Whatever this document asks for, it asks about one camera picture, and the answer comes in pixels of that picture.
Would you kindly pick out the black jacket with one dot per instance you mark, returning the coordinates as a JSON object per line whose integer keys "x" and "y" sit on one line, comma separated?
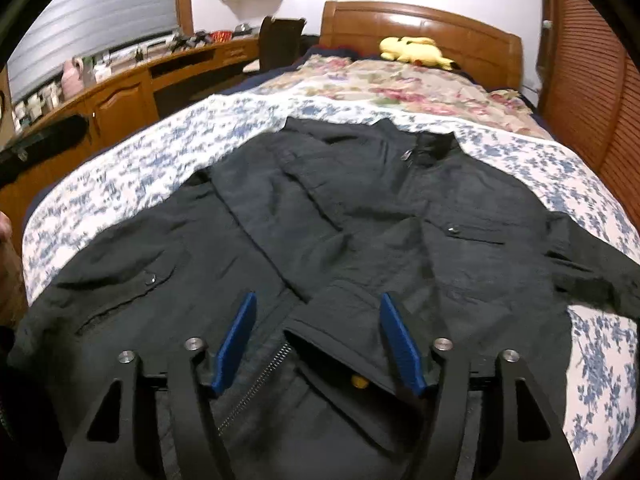
{"x": 340, "y": 210}

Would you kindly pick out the wooden desk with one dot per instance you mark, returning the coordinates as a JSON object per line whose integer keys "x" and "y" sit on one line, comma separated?
{"x": 120, "y": 95}

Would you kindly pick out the grey window blind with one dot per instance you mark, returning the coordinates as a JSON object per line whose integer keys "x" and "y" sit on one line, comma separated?
{"x": 95, "y": 15}

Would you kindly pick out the wooden louvred wardrobe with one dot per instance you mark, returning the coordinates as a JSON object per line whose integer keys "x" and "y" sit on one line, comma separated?
{"x": 590, "y": 70}

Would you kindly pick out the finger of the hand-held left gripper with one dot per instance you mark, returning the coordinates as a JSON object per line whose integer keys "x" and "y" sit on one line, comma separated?
{"x": 45, "y": 145}

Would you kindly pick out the yellow plush toy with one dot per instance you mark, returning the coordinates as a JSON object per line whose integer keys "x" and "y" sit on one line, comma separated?
{"x": 412, "y": 51}

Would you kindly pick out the pink bottle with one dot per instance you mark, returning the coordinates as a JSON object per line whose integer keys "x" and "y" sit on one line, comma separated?
{"x": 72, "y": 76}

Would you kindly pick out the dark brown chair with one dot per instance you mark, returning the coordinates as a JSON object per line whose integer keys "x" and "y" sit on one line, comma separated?
{"x": 280, "y": 40}

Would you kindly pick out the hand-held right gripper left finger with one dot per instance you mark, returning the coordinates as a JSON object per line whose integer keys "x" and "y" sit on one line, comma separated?
{"x": 235, "y": 340}

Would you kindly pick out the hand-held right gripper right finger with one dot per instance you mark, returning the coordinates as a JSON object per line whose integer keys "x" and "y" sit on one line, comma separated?
{"x": 400, "y": 345}

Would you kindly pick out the person's left hand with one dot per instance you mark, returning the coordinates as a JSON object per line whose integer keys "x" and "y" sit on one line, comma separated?
{"x": 11, "y": 280}

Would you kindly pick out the blue floral bed sheet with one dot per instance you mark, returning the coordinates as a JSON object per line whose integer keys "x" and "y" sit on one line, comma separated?
{"x": 150, "y": 150}

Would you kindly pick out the pink floral quilt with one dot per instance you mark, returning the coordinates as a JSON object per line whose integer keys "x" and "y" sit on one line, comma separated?
{"x": 410, "y": 85}

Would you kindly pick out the wooden headboard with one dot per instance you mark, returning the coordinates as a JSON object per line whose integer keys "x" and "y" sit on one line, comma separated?
{"x": 425, "y": 25}

